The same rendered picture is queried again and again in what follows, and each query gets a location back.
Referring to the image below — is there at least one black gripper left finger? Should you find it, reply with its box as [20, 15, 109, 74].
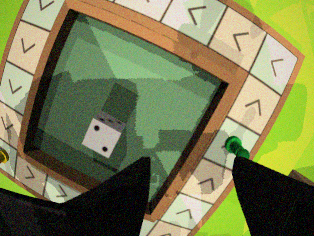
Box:
[0, 157, 152, 236]

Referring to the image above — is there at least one green game pawn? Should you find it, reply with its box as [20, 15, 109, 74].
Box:
[225, 137, 250, 159]

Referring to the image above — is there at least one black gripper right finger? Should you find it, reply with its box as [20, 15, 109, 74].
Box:
[232, 157, 314, 236]

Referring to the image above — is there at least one grey die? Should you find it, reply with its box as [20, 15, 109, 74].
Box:
[82, 111, 126, 158]

